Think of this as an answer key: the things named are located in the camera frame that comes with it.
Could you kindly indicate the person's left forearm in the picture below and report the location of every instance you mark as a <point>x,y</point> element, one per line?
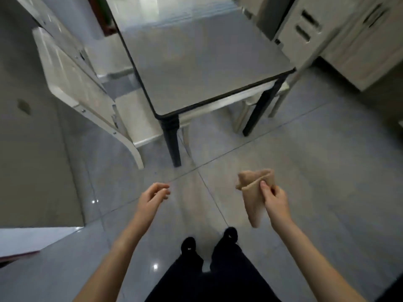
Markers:
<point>110,264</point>

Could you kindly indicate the person's black right shoe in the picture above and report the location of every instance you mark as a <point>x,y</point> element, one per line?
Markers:
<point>229,235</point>

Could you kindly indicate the person's left hand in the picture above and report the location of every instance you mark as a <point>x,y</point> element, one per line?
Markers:
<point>149,201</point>

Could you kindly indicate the grey table with black legs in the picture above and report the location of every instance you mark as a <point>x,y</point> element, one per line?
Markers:
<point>201,65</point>

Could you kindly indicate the person's right thumb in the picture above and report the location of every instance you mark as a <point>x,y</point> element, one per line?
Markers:
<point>265,191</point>

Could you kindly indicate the person's black shoe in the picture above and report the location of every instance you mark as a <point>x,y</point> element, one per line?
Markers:
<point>188,245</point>
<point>229,235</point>

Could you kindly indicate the person's right forearm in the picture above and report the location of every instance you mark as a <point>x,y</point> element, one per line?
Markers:
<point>310,264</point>

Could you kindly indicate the person's black left shoe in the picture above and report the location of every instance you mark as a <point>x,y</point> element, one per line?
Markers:
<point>188,245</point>

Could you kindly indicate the person's right hand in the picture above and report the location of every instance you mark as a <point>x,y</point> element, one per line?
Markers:
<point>277,206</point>

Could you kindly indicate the white dining chair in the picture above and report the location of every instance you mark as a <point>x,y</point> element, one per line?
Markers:
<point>82,88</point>
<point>267,97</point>

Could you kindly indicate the person's left fingers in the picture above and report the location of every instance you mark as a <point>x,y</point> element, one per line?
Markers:
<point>160,191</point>

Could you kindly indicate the person's black trousers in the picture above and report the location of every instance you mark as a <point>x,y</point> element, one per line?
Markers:
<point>214,276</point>

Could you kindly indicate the beige cloth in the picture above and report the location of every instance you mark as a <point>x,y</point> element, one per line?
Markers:
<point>254,198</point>

